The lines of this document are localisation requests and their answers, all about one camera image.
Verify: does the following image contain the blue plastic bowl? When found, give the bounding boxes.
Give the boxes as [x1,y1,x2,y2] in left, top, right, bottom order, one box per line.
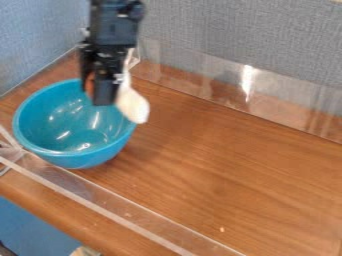
[12,79,136,169]

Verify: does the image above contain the clear acrylic front barrier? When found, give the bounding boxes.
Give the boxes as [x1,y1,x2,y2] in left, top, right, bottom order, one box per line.
[0,125,246,256]

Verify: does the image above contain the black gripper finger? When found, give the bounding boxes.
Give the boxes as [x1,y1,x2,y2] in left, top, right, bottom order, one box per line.
[79,49,93,88]
[92,66,124,106]

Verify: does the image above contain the clear acrylic left barrier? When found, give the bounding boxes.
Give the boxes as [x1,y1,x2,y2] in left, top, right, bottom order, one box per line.
[0,46,76,98]

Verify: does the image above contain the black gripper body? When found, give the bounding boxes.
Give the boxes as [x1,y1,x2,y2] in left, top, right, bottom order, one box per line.
[79,0,147,76]

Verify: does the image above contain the clear acrylic back barrier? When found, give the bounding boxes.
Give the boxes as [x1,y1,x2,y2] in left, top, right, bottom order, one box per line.
[132,38,342,144]

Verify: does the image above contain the clear acrylic barrier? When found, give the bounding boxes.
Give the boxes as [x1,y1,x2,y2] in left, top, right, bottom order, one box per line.
[132,38,342,144]
[0,46,76,98]
[0,125,246,256]

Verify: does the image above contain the brown white plush mushroom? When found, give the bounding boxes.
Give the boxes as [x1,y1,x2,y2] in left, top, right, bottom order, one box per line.
[83,47,149,124]

